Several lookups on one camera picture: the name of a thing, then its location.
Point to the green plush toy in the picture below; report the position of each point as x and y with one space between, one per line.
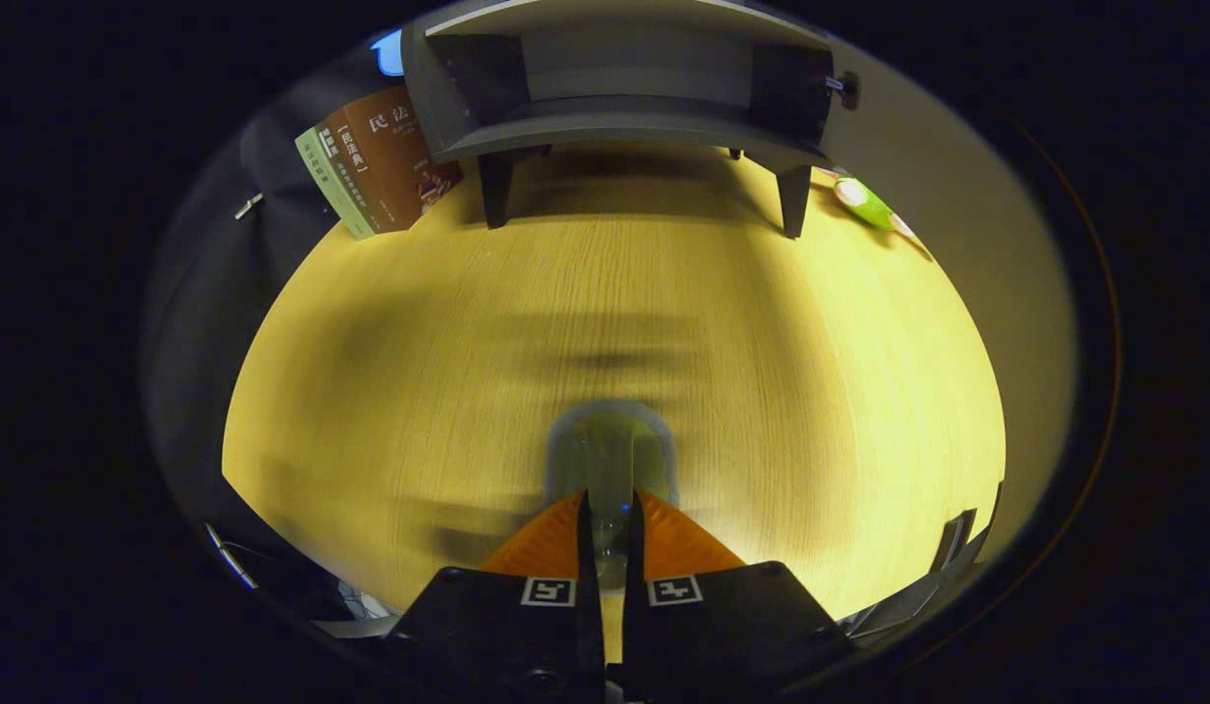
864 203

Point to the grey metal frame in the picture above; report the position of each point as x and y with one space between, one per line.
957 536

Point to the white clothes peg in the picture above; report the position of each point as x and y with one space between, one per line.
248 206

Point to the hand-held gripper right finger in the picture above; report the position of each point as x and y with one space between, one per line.
732 636

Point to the black backdrop cloth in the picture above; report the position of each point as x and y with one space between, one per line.
203 293

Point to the white and green oval dish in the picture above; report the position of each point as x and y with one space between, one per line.
609 450

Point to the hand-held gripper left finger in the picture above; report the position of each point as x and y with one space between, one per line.
497 636

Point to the brown book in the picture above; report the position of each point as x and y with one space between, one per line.
358 166
409 147

